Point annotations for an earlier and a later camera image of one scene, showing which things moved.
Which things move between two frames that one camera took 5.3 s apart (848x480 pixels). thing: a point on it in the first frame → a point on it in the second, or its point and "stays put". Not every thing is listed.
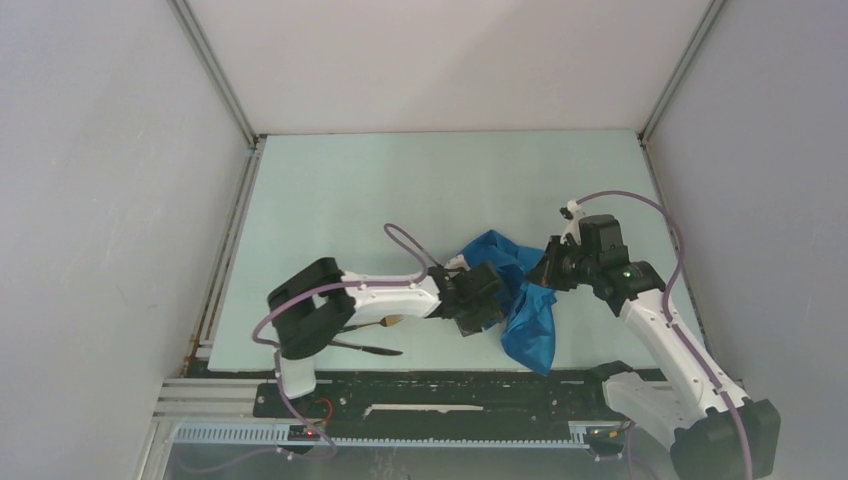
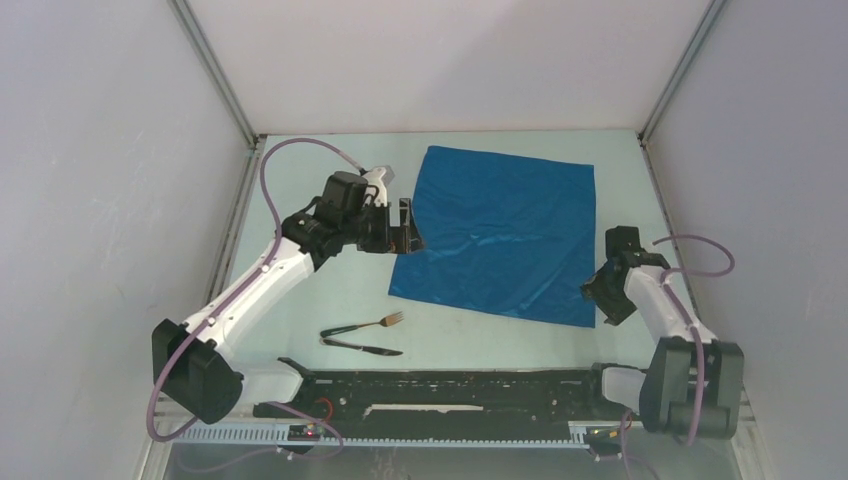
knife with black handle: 370,349 stays put
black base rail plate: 444,399 stays put
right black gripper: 545,274 → 615,311
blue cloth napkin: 528,311 → 503,234
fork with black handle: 385,322 stays put
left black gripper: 488,311 → 400,239
